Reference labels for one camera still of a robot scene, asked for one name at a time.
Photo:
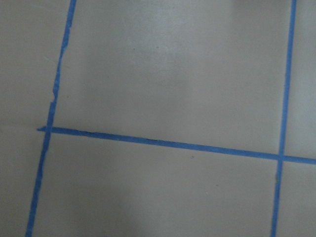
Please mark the crossing blue tape strip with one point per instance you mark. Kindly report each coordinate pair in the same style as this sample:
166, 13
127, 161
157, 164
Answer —
179, 145

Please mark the long blue tape strip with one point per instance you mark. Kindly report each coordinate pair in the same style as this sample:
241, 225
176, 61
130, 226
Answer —
50, 121

